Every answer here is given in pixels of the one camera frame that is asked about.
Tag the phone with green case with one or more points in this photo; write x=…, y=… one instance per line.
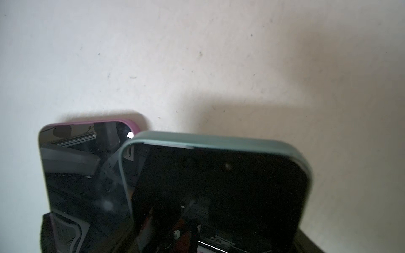
x=211, y=194

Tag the phone with purple case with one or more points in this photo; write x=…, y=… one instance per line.
x=90, y=210

